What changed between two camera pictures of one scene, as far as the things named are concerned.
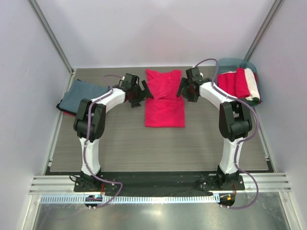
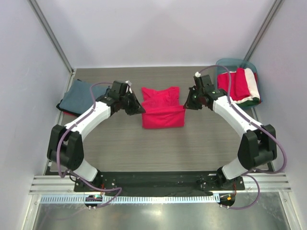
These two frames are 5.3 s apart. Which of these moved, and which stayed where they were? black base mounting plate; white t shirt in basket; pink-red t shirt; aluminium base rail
Moved: pink-red t shirt
Stayed: white t shirt in basket; aluminium base rail; black base mounting plate
